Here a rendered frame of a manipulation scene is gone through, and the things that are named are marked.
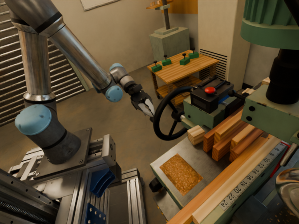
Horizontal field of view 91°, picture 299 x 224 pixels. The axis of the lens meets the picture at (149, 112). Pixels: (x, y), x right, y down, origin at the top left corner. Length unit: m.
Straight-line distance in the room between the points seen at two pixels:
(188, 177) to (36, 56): 0.67
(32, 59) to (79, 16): 2.40
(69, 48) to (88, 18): 2.51
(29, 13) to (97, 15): 2.55
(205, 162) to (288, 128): 0.20
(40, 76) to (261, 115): 0.75
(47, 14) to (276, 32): 0.54
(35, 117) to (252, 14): 0.66
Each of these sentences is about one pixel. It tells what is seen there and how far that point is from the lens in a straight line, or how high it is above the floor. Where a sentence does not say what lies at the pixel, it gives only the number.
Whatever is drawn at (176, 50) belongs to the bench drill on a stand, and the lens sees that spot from 2.57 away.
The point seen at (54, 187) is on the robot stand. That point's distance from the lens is 0.85.
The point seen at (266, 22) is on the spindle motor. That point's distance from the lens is 0.27.
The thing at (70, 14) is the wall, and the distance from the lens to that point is 3.08.
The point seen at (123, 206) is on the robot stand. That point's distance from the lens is 1.22.
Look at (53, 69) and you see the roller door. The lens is 3.20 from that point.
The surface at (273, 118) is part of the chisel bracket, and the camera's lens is 0.38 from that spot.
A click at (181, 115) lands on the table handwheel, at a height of 0.83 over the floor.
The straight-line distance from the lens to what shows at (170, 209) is 0.71.
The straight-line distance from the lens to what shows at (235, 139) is 0.44.
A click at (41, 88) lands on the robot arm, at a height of 1.09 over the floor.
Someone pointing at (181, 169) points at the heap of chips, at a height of 0.92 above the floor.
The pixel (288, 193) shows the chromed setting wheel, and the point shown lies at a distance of 0.33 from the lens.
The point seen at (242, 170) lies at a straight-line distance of 0.40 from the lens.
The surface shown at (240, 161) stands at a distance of 0.42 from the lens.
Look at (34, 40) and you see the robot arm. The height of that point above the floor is 1.25.
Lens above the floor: 1.29
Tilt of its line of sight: 39 degrees down
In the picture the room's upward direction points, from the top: 17 degrees counter-clockwise
